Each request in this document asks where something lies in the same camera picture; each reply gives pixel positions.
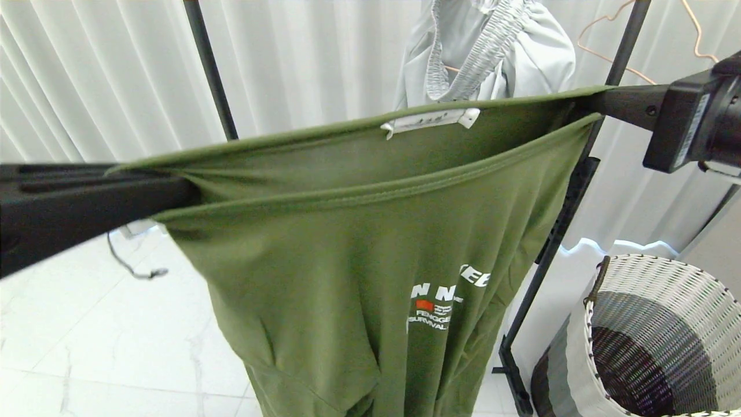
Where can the green garment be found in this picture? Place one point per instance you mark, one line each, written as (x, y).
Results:
(347, 260)

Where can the pale grey shorts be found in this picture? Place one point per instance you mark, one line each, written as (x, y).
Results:
(538, 52)

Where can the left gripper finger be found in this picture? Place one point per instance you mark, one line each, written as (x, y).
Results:
(145, 174)
(87, 226)

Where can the white curtain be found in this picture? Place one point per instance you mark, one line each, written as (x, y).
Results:
(318, 58)

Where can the pink clothes hanger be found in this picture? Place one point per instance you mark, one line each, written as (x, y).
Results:
(613, 61)
(450, 69)

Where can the black clothes rack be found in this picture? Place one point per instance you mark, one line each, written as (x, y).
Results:
(211, 75)

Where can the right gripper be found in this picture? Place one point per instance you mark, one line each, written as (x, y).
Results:
(712, 127)

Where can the white laundry basket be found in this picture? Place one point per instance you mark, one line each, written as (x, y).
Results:
(666, 289)

